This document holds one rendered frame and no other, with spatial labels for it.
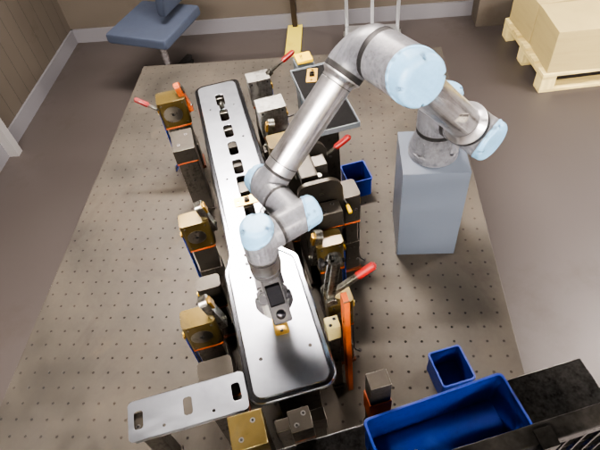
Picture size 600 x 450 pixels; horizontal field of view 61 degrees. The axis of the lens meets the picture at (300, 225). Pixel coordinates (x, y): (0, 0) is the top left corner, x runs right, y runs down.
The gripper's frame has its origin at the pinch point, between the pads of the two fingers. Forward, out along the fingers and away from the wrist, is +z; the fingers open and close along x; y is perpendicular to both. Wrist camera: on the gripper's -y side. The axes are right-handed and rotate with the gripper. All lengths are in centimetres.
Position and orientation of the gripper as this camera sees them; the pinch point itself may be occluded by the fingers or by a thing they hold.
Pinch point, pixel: (278, 317)
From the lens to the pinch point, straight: 135.4
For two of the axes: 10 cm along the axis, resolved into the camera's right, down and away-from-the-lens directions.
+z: 1.0, 6.5, 7.5
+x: -9.6, 2.5, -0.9
